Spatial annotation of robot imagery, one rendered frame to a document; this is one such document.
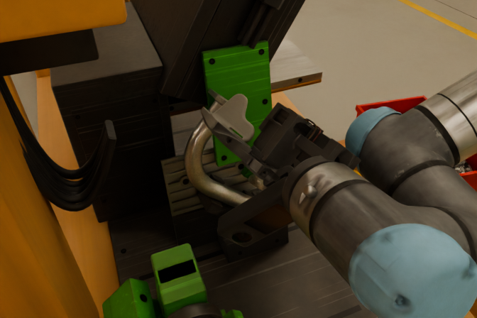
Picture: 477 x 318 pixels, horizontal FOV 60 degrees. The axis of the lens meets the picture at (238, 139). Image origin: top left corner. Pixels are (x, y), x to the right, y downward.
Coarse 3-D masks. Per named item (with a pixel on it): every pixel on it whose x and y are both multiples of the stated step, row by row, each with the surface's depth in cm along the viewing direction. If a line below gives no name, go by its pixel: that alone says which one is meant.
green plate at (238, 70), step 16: (224, 48) 66; (240, 48) 67; (256, 48) 68; (208, 64) 66; (224, 64) 67; (240, 64) 68; (256, 64) 69; (208, 80) 67; (224, 80) 68; (240, 80) 69; (256, 80) 70; (208, 96) 68; (224, 96) 69; (256, 96) 71; (256, 112) 73; (256, 128) 74; (224, 160) 74; (240, 160) 75
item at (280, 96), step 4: (276, 92) 123; (280, 92) 123; (272, 96) 122; (276, 96) 122; (280, 96) 122; (284, 96) 122; (272, 100) 120; (276, 100) 120; (280, 100) 120; (284, 100) 120; (288, 100) 120; (272, 104) 119; (284, 104) 119; (288, 104) 119; (292, 104) 119; (292, 108) 117; (296, 108) 117; (296, 112) 116; (468, 312) 71; (468, 316) 71; (472, 316) 71
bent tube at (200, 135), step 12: (216, 96) 64; (216, 108) 66; (192, 132) 68; (204, 132) 67; (192, 144) 67; (204, 144) 68; (192, 156) 68; (192, 168) 69; (192, 180) 70; (204, 180) 70; (204, 192) 71; (216, 192) 72; (228, 192) 73; (240, 192) 76
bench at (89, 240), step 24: (48, 96) 125; (48, 120) 116; (48, 144) 108; (72, 168) 101; (72, 216) 90; (96, 216) 90; (72, 240) 85; (96, 240) 85; (96, 264) 81; (96, 288) 77
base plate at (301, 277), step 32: (192, 128) 110; (128, 224) 86; (160, 224) 86; (128, 256) 80; (224, 256) 80; (256, 256) 80; (288, 256) 80; (320, 256) 80; (224, 288) 75; (256, 288) 75; (288, 288) 75; (320, 288) 75
